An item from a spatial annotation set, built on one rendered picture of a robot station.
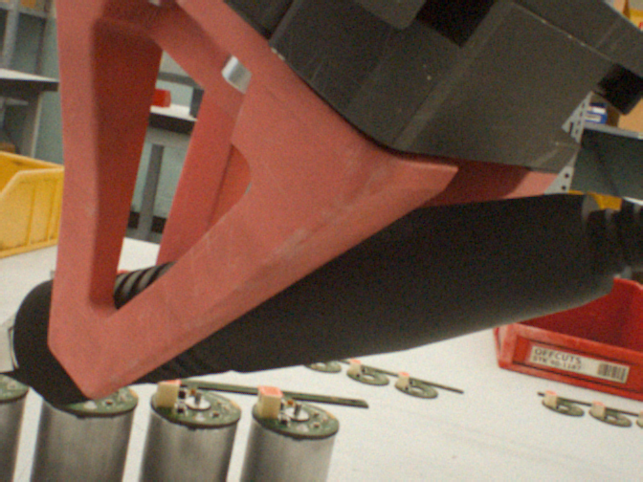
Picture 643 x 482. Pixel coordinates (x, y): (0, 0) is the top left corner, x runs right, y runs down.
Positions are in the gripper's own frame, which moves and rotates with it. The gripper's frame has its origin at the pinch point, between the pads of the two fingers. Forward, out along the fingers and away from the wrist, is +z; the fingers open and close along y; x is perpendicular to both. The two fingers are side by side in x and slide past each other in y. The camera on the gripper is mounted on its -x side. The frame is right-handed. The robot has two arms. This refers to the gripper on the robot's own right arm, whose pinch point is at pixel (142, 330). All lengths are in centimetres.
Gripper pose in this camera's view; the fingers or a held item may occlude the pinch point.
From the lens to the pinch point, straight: 16.7
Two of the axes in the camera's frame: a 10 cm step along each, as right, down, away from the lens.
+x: 6.5, 6.6, -3.7
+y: -5.2, 0.3, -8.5
